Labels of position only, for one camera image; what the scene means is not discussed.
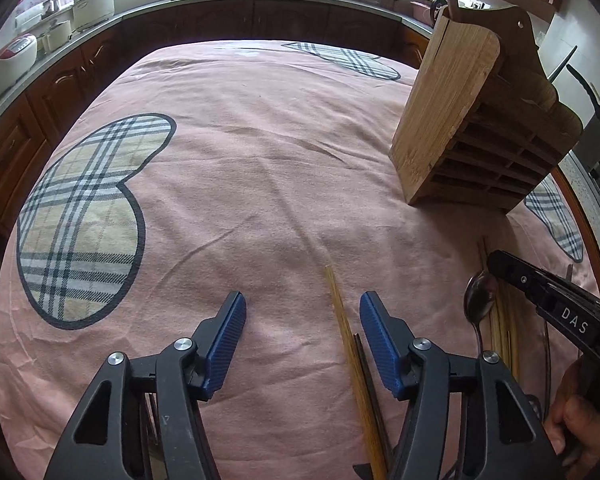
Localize wooden utensil holder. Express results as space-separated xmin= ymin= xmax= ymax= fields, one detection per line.
xmin=389 ymin=5 xmax=583 ymax=217

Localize red and white rice cooker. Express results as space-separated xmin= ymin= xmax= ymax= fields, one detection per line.
xmin=0 ymin=33 xmax=39 ymax=92

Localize person's right hand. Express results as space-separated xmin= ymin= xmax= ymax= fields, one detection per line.
xmin=544 ymin=357 xmax=600 ymax=480

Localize metal spoon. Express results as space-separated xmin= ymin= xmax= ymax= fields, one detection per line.
xmin=463 ymin=269 xmax=502 ymax=358

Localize bunch of chopsticks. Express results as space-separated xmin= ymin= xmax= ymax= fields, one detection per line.
xmin=476 ymin=236 xmax=522 ymax=378

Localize dark pointed utensil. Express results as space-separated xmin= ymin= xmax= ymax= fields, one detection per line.
xmin=547 ymin=45 xmax=579 ymax=83

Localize large white rice cooker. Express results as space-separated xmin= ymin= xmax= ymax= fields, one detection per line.
xmin=71 ymin=0 xmax=117 ymax=32

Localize pink plaid-heart tablecloth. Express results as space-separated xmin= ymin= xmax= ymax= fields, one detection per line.
xmin=0 ymin=39 xmax=600 ymax=480

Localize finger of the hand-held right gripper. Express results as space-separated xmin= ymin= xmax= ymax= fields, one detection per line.
xmin=489 ymin=250 xmax=600 ymax=376

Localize light bamboo chopstick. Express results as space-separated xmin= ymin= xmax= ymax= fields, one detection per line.
xmin=324 ymin=265 xmax=388 ymax=480

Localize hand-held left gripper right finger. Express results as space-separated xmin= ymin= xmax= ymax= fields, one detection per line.
xmin=359 ymin=291 xmax=566 ymax=480

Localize dark brown chopstick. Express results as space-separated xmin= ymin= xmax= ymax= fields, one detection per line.
xmin=352 ymin=331 xmax=396 ymax=461

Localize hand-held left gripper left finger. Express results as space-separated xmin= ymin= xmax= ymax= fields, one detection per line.
xmin=42 ymin=291 xmax=247 ymax=480

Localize small white pot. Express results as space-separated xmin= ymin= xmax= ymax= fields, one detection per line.
xmin=39 ymin=20 xmax=74 ymax=54

